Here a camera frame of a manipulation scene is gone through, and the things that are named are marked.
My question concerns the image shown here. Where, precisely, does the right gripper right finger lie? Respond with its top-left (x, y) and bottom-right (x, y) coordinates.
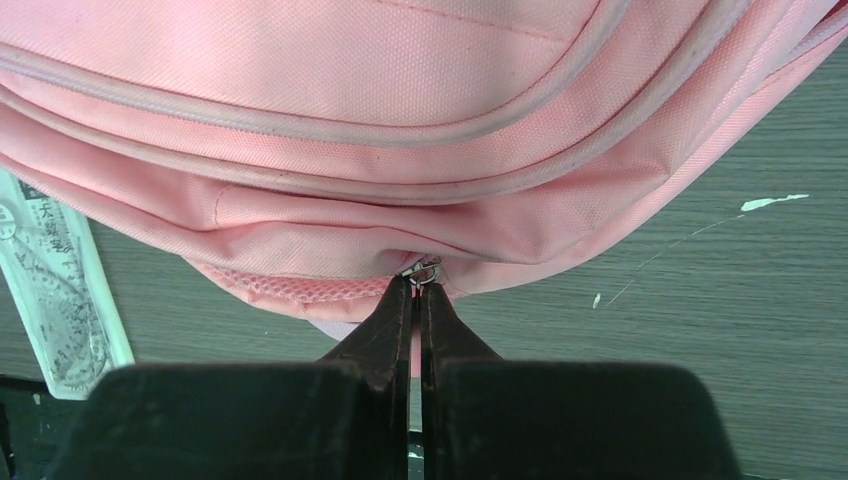
top-left (419, 283), bottom-right (502, 479)

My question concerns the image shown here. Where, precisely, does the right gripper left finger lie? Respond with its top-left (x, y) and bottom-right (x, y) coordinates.
top-left (321, 277), bottom-right (413, 479)

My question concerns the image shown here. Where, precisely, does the pink student backpack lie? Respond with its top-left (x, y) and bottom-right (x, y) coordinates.
top-left (1, 1), bottom-right (847, 329)

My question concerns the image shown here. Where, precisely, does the clear plastic stationery pack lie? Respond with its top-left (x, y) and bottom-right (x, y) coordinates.
top-left (1, 171), bottom-right (135, 400)

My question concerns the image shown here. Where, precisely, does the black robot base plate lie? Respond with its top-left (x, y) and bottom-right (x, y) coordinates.
top-left (1, 375), bottom-right (83, 479)

